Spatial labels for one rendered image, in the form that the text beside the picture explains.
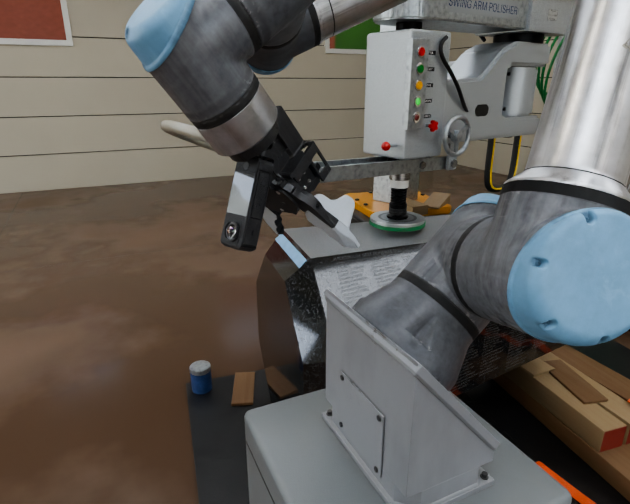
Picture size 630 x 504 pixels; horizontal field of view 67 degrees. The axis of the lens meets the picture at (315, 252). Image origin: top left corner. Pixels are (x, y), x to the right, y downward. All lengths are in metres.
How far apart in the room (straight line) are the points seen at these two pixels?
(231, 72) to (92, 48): 7.03
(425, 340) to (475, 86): 1.42
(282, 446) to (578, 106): 0.66
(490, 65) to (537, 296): 1.59
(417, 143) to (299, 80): 6.52
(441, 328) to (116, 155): 7.10
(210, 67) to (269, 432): 0.61
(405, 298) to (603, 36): 0.39
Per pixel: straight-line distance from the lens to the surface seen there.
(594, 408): 2.29
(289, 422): 0.90
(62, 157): 7.60
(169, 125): 1.32
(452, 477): 0.77
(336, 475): 0.81
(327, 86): 8.39
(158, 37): 0.50
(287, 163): 0.62
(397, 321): 0.67
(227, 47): 0.52
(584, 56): 0.66
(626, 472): 2.20
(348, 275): 1.60
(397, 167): 1.75
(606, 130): 0.62
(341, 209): 0.63
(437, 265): 0.71
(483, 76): 2.02
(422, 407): 0.64
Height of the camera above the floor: 1.43
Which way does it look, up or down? 20 degrees down
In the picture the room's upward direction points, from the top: straight up
